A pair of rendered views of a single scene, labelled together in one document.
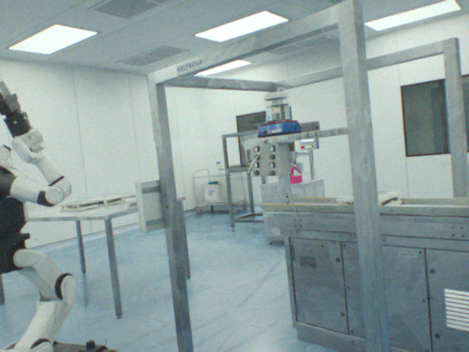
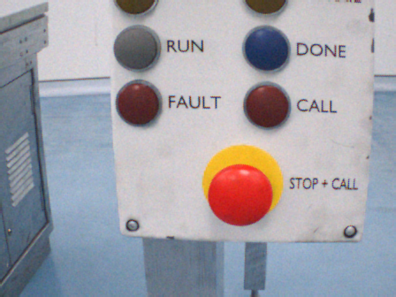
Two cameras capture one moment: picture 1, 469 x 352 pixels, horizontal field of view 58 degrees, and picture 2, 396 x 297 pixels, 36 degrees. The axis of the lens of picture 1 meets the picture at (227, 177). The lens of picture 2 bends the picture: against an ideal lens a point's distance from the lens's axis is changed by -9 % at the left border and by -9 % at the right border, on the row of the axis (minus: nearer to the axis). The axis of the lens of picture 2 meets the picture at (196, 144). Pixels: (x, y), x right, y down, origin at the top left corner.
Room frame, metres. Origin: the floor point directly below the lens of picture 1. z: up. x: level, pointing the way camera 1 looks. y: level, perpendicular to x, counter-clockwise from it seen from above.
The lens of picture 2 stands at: (2.48, 0.71, 1.03)
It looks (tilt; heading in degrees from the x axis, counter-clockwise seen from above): 19 degrees down; 233
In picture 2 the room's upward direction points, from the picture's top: 1 degrees counter-clockwise
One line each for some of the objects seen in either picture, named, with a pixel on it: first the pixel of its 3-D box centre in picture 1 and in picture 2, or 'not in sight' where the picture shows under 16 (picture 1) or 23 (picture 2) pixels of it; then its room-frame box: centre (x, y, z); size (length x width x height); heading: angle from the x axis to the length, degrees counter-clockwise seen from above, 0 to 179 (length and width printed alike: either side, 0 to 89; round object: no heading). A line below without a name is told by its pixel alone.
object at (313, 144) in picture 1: (309, 155); not in sight; (5.32, -1.06, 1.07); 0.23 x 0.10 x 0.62; 52
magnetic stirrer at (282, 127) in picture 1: (278, 129); not in sight; (2.61, -0.34, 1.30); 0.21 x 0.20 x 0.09; 134
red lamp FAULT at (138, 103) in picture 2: not in sight; (138, 103); (2.27, 0.37, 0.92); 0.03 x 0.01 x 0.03; 134
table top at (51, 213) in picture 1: (88, 209); not in sight; (4.02, 1.35, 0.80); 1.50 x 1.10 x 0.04; 63
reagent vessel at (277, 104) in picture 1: (277, 106); not in sight; (2.61, -0.35, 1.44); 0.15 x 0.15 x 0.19
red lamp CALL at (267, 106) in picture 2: not in sight; (267, 106); (2.21, 0.43, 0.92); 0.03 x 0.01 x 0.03; 134
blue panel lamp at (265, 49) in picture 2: not in sight; (266, 49); (2.21, 0.43, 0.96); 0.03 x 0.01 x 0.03; 134
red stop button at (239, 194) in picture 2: not in sight; (242, 187); (2.23, 0.42, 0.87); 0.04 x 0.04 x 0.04; 44
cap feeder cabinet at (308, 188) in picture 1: (294, 211); not in sight; (5.34, -0.80, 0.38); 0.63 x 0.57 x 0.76; 52
